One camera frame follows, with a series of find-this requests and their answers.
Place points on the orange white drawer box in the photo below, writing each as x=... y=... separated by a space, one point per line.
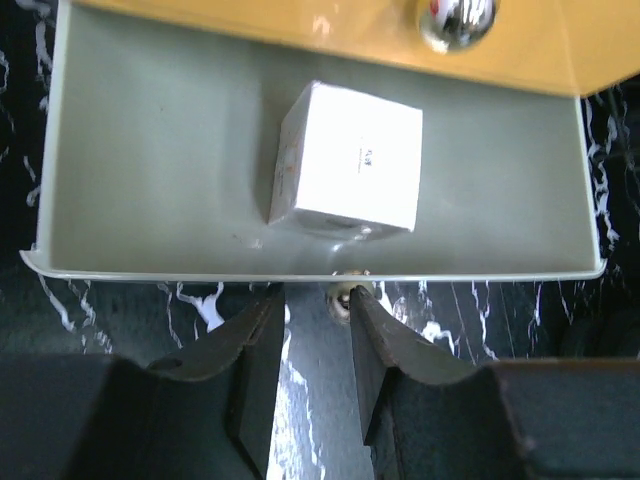
x=180 y=155

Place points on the white small square box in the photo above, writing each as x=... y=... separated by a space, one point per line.
x=348 y=164

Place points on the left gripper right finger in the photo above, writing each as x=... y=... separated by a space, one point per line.
x=426 y=414

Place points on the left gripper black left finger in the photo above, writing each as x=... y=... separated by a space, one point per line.
x=203 y=412

